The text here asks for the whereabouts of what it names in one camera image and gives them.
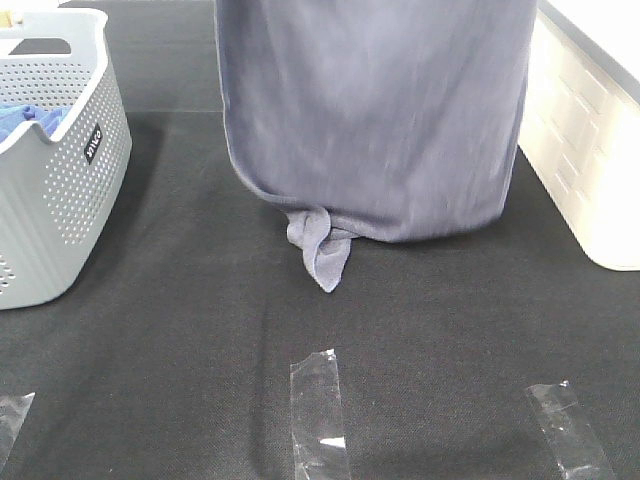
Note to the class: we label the white plastic storage bin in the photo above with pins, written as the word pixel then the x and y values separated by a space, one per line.
pixel 580 134

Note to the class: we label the right clear tape strip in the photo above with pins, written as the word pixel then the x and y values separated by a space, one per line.
pixel 574 445

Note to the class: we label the blue towel in basket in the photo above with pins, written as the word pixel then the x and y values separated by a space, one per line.
pixel 14 115

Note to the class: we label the black fabric table mat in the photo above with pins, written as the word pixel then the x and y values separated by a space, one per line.
pixel 169 357

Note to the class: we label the grey microfibre towel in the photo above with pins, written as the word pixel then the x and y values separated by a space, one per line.
pixel 388 120

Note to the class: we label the left clear tape strip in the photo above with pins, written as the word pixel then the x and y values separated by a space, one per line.
pixel 13 411

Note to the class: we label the grey perforated laundry basket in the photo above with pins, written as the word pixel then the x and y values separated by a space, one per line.
pixel 57 191

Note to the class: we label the middle clear tape strip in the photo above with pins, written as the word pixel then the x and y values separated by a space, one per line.
pixel 317 427

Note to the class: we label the clear tape strip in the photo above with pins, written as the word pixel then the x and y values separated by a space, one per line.
pixel 574 445
pixel 13 411
pixel 317 427

